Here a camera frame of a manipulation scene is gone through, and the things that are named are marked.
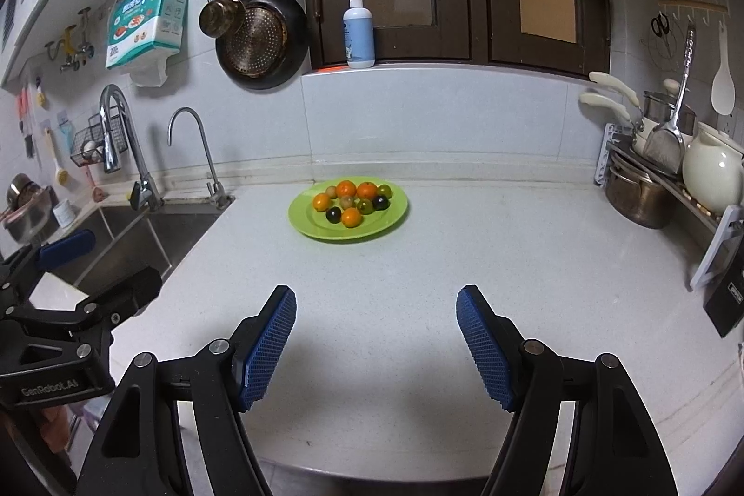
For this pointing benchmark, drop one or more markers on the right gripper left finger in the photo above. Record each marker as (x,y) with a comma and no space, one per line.
(137,449)

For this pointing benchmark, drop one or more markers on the green tomato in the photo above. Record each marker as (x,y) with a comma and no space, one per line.
(365,206)
(384,190)

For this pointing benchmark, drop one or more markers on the dish rack shelf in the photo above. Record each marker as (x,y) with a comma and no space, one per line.
(726,230)

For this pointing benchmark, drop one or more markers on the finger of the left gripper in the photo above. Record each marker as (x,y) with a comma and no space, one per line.
(125,292)
(23,270)

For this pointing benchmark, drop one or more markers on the stainless steel pot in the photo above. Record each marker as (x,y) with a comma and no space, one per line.
(639,199)

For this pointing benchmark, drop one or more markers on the metal spatula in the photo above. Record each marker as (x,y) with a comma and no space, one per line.
(665,146)

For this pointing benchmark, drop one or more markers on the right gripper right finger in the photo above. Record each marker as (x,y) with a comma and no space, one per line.
(614,447)

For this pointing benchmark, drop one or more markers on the paper towel pack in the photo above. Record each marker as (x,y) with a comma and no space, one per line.
(142,36)

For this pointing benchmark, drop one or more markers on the large orange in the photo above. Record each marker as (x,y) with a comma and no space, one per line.
(346,188)
(366,190)

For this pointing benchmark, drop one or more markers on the small orange kumquat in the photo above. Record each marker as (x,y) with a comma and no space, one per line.
(322,202)
(351,218)

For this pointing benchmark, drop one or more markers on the white ceramic pot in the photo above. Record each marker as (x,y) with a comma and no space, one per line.
(713,169)

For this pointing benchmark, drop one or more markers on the black wire basket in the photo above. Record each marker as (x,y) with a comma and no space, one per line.
(89,143)

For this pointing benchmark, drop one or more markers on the black frying pan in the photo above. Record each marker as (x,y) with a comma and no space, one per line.
(268,47)

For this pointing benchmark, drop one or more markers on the green plate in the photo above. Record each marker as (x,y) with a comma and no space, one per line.
(314,225)

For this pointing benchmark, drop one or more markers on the blue soap pump bottle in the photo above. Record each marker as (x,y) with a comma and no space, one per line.
(358,36)

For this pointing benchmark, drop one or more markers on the stainless steel sink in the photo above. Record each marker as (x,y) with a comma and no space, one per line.
(127,242)

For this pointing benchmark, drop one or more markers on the black scissors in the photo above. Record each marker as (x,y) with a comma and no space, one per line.
(661,29)

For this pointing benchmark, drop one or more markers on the dark plum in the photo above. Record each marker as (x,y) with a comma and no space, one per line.
(334,215)
(381,202)

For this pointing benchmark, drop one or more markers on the white rice paddle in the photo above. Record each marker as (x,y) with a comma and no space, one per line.
(723,88)

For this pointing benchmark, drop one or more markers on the small copper saucepan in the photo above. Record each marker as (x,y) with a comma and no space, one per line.
(221,17)

